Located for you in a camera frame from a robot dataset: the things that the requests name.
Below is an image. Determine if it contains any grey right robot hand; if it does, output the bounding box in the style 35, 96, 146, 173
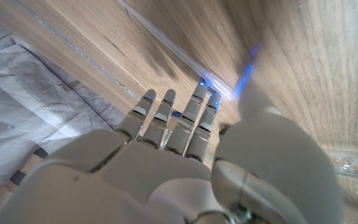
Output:
0, 76, 344, 224

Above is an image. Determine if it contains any printed fabric backdrop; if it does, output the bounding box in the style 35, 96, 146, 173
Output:
0, 9, 136, 215

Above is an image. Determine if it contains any clear glass jar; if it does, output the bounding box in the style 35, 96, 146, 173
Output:
321, 146, 358, 187

